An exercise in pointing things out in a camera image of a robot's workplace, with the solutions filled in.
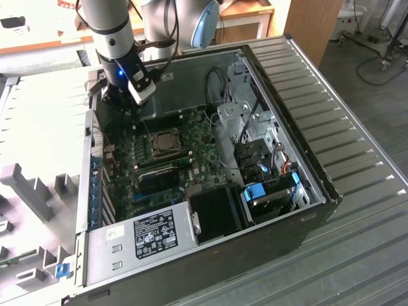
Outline metal socket cover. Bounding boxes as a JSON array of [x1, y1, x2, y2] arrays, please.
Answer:
[[151, 127, 183, 159]]

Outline wooden desk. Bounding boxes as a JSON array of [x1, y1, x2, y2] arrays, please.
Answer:
[[0, 0, 147, 57]]

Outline CPU socket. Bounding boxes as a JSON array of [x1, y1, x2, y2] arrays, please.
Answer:
[[149, 126, 185, 161]]

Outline black graphics card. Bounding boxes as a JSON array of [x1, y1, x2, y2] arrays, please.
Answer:
[[132, 166, 182, 197]]

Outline black floor cable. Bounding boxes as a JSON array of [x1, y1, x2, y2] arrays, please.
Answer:
[[356, 54, 407, 86]]

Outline red snack packet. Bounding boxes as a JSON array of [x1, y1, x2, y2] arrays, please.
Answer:
[[56, 0, 79, 11]]

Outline small wooden table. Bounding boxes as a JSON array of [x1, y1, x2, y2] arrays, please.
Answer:
[[216, 0, 275, 45]]

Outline silver drive cage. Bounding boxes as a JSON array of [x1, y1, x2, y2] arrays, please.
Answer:
[[216, 100, 278, 144]]

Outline hard disk in blue carrier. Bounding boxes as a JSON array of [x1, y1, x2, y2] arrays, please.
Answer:
[[239, 183, 299, 224]]

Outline green RAM stick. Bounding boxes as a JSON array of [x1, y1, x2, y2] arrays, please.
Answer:
[[0, 251, 38, 271], [135, 155, 193, 171]]

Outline black disk bay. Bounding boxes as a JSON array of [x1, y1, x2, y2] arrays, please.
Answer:
[[233, 138, 275, 186]]

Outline white label printer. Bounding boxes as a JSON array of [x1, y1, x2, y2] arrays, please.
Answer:
[[0, 15, 31, 36]]

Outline white wheeled equipment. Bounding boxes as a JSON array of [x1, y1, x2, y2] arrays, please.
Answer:
[[330, 0, 366, 42]]

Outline black open PC case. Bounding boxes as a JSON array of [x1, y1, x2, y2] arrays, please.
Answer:
[[60, 44, 344, 306]]

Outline blue slot latch strip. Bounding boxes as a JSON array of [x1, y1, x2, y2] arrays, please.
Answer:
[[90, 157, 99, 230]]

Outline black cable bundle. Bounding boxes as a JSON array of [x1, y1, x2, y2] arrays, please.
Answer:
[[205, 68, 226, 111]]

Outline green motherboard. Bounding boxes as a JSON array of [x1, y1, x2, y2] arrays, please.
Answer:
[[101, 106, 231, 221]]

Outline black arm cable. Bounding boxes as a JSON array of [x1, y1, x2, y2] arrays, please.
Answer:
[[129, 0, 180, 79]]

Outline black wheeled stand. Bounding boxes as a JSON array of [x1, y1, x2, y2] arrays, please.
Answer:
[[377, 0, 408, 71]]

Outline wooden cabinet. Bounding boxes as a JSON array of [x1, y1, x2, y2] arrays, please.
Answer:
[[282, 0, 344, 68]]

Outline silver power supply unit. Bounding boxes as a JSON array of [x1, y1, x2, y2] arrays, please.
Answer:
[[85, 200, 201, 287]]

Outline grey parts rack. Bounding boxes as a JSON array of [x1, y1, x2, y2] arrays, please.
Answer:
[[0, 162, 80, 296]]

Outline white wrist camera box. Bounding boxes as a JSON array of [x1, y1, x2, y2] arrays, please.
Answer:
[[127, 62, 157, 106]]

